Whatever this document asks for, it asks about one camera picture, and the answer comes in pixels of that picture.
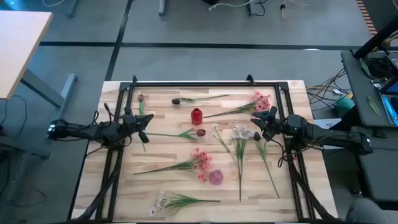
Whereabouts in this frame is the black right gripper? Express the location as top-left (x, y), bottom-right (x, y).
top-left (250, 106), bottom-right (292, 142)

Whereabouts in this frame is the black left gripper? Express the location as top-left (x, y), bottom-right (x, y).
top-left (120, 106), bottom-right (155, 144)

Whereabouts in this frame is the dark purple artificial tulip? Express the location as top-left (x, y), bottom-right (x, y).
top-left (171, 94), bottom-right (230, 105)
top-left (253, 131), bottom-right (280, 199)

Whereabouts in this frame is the pink artificial flower spray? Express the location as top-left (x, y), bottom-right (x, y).
top-left (203, 90), bottom-right (272, 119)
top-left (133, 147), bottom-right (214, 183)

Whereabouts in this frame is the white artificial flower spray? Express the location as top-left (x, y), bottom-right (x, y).
top-left (211, 123), bottom-right (256, 202)
top-left (148, 190), bottom-right (221, 218)

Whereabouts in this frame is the dark red artificial tulip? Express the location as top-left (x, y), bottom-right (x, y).
top-left (145, 128), bottom-right (207, 141)

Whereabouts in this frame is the pink ribbed glass vase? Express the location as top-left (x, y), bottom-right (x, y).
top-left (208, 169), bottom-right (224, 185)

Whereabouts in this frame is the red glass vase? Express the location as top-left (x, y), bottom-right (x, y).
top-left (190, 107), bottom-right (203, 126)

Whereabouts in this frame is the white box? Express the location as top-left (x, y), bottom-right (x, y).
top-left (313, 118), bottom-right (343, 130)

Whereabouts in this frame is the green tape roll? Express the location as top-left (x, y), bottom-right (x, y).
top-left (334, 94), bottom-right (355, 118)

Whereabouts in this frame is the dark grey cart top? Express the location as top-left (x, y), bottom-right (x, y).
top-left (340, 49), bottom-right (398, 128)

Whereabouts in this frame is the green artificial leaf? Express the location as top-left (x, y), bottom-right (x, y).
top-left (359, 57), bottom-right (371, 77)
top-left (368, 95), bottom-right (381, 116)

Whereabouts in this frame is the grey metal floor stand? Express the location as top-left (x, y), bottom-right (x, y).
top-left (0, 124), bottom-right (52, 224)

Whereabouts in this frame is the dark grey padded bench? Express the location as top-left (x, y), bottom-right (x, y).
top-left (351, 126), bottom-right (398, 203)

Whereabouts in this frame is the blue lit screen device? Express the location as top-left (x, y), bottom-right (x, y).
top-left (377, 77), bottom-right (398, 128)

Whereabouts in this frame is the person's leg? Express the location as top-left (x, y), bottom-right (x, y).
top-left (345, 198), bottom-right (398, 224)

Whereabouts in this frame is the light wooden side table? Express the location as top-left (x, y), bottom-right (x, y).
top-left (0, 11), bottom-right (53, 100)

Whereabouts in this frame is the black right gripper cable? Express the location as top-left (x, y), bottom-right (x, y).
top-left (270, 138), bottom-right (296, 169)

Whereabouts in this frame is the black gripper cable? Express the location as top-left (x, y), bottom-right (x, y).
top-left (90, 102), bottom-right (114, 131)
top-left (270, 138), bottom-right (296, 169)

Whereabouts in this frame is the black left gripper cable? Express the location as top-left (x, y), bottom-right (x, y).
top-left (90, 102), bottom-right (114, 131)

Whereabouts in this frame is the black aluminium table frame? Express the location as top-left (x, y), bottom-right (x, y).
top-left (95, 74), bottom-right (317, 223)

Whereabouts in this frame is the black cable bundle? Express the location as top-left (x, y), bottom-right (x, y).
top-left (287, 161), bottom-right (338, 222)
top-left (76, 164), bottom-right (121, 222)

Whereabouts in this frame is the floor cable tangle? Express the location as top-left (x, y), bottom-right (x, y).
top-left (306, 67), bottom-right (354, 111)

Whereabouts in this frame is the grey side table leg frame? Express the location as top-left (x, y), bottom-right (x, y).
top-left (20, 68), bottom-right (78, 140)

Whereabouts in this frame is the orange floor cable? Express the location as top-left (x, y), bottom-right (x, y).
top-left (280, 0), bottom-right (311, 21)

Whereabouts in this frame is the black coiled cable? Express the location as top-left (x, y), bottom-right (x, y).
top-left (365, 57), bottom-right (394, 80)

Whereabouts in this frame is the black diagonal post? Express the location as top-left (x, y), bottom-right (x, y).
top-left (353, 17), bottom-right (398, 60)

